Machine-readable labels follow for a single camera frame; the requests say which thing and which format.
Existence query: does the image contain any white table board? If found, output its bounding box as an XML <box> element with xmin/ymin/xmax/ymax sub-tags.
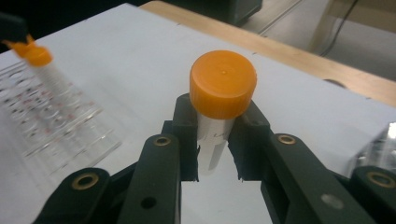
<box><xmin>0</xmin><ymin>2</ymin><xmax>396</xmax><ymax>224</ymax></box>

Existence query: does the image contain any wooden table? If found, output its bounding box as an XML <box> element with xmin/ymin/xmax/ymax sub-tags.
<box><xmin>139</xmin><ymin>0</ymin><xmax>396</xmax><ymax>109</ymax></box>

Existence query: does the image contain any black cabinet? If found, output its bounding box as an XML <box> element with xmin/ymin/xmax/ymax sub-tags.
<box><xmin>161</xmin><ymin>0</ymin><xmax>264</xmax><ymax>28</ymax></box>

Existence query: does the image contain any metal tube rack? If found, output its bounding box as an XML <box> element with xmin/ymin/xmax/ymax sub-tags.
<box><xmin>347</xmin><ymin>121</ymin><xmax>396</xmax><ymax>179</ymax></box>

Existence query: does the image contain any clear plastic tube rack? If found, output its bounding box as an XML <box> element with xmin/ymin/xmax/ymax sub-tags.
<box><xmin>0</xmin><ymin>59</ymin><xmax>123</xmax><ymax>175</ymax></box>

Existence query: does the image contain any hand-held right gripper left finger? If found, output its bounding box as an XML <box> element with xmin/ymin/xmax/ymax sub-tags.
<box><xmin>161</xmin><ymin>92</ymin><xmax>201</xmax><ymax>183</ymax></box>

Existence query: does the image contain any orange-capped clear tube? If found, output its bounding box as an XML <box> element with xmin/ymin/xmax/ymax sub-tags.
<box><xmin>189</xmin><ymin>49</ymin><xmax>259</xmax><ymax>176</ymax></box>
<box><xmin>4</xmin><ymin>33</ymin><xmax>79</xmax><ymax>101</ymax></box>

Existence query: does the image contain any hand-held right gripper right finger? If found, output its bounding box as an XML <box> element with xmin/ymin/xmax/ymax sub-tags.
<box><xmin>227</xmin><ymin>100</ymin><xmax>276</xmax><ymax>182</ymax></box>

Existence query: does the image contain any pale wooden furniture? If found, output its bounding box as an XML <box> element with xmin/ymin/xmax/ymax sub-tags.
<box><xmin>306</xmin><ymin>0</ymin><xmax>396</xmax><ymax>54</ymax></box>

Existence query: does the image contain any black hanging cable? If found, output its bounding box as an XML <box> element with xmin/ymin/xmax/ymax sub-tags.
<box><xmin>319</xmin><ymin>0</ymin><xmax>360</xmax><ymax>58</ymax></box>

